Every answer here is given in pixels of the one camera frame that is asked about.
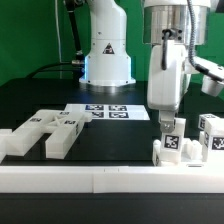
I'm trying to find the black cable on table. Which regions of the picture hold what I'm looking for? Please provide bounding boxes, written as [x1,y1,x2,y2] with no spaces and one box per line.
[25,60,88,80]

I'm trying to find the white chair seat plate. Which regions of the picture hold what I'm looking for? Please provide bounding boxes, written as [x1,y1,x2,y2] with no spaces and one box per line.
[152,138,203,167]

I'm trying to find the paper sheet with tags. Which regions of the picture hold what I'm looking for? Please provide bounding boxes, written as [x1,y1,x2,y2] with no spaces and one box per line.
[65,104,150,120]

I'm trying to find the white chair back part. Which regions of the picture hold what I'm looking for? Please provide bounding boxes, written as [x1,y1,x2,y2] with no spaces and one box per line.
[6,110,92,159]

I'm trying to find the white hanging cable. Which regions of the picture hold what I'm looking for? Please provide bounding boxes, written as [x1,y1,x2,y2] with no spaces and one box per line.
[54,0,64,80]

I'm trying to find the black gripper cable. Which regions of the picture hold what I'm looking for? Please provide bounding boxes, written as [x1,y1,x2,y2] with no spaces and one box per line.
[161,0,224,83]

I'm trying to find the white front fence rail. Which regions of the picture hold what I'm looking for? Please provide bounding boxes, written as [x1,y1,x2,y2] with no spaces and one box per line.
[0,166,224,193]

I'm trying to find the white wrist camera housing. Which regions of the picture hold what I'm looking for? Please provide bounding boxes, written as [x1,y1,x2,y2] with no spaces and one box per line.
[195,57,224,97]

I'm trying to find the white tagged cube far right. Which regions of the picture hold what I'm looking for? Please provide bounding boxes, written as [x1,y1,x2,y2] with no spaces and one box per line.
[198,113,220,131]

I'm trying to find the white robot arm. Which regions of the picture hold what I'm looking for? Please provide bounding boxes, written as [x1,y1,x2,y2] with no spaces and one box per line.
[64,0,224,133]

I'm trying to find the white fence rail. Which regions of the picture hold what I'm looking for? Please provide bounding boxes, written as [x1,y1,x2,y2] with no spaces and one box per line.
[0,129,12,163]
[0,166,224,193]

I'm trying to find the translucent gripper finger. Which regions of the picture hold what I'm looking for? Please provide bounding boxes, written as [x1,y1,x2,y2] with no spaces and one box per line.
[159,110,175,133]

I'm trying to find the white left fence rail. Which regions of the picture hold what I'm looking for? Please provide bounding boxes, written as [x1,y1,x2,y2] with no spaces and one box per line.
[0,129,12,163]

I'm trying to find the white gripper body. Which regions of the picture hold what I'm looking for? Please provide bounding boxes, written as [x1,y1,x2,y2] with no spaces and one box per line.
[147,40,187,111]

